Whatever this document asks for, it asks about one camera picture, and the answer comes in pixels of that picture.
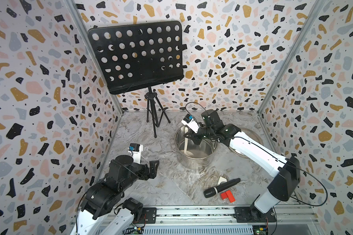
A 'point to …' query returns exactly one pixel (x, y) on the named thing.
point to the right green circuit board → (260, 229)
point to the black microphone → (211, 192)
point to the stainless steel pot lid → (251, 134)
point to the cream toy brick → (221, 179)
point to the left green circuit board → (135, 232)
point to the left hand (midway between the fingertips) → (152, 161)
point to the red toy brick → (228, 194)
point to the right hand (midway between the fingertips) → (185, 133)
